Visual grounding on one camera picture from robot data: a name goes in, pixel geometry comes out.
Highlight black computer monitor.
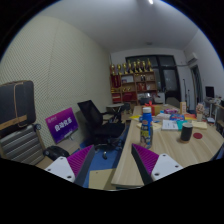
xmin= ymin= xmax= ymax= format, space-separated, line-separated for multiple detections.
xmin=204 ymin=85 xmax=216 ymax=99

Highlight wooden shelf unit with trophies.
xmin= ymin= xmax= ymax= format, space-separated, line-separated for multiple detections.
xmin=109 ymin=59 xmax=158 ymax=104

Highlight white packet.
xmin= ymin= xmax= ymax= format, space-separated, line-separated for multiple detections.
xmin=154 ymin=113 xmax=171 ymax=120

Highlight white wall air conditioner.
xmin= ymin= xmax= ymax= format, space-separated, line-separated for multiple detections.
xmin=186 ymin=52 xmax=199 ymax=65

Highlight orange book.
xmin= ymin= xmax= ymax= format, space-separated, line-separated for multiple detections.
xmin=184 ymin=113 xmax=198 ymax=121

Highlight teal notebook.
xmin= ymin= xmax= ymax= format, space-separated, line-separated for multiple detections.
xmin=175 ymin=119 xmax=189 ymax=131

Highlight black cup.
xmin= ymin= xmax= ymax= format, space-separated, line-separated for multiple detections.
xmin=180 ymin=122 xmax=194 ymax=144

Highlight pale yellow notepad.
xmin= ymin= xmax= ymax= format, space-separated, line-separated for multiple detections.
xmin=191 ymin=120 xmax=208 ymax=130

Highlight blue packet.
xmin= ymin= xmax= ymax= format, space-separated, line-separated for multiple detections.
xmin=169 ymin=113 xmax=186 ymax=122

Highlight yellow gift box, red ribbon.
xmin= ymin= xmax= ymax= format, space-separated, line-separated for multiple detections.
xmin=144 ymin=100 xmax=164 ymax=117

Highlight beige envelope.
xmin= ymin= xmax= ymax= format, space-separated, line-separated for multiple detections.
xmin=136 ymin=121 xmax=163 ymax=132

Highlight purple sign board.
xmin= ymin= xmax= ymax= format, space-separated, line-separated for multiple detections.
xmin=44 ymin=107 xmax=80 ymax=145

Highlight silver ribbed suitcase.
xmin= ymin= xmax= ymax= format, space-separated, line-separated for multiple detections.
xmin=0 ymin=123 xmax=46 ymax=166

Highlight small round table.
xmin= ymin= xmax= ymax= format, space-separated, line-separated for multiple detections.
xmin=105 ymin=103 xmax=125 ymax=113

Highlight white paper booklet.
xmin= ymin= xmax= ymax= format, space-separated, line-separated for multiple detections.
xmin=161 ymin=119 xmax=180 ymax=131

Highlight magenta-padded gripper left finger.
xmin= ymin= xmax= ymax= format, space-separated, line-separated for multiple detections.
xmin=44 ymin=144 xmax=97 ymax=188

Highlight pink flowers in white pot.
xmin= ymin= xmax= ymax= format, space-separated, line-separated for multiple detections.
xmin=195 ymin=103 xmax=205 ymax=122

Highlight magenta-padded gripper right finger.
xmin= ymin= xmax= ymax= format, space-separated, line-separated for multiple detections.
xmin=130 ymin=143 xmax=184 ymax=186

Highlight blue white-capped drink bottle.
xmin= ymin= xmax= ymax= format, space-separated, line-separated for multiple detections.
xmin=139 ymin=106 xmax=154 ymax=150

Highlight small upright orange box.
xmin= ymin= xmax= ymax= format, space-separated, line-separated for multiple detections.
xmin=179 ymin=101 xmax=187 ymax=115

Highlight black tripod stand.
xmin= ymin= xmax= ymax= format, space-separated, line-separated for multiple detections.
xmin=182 ymin=78 xmax=191 ymax=104

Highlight pink box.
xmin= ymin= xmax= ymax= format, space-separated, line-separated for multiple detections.
xmin=163 ymin=108 xmax=179 ymax=115

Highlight black office chair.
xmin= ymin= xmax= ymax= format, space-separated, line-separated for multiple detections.
xmin=77 ymin=99 xmax=127 ymax=151

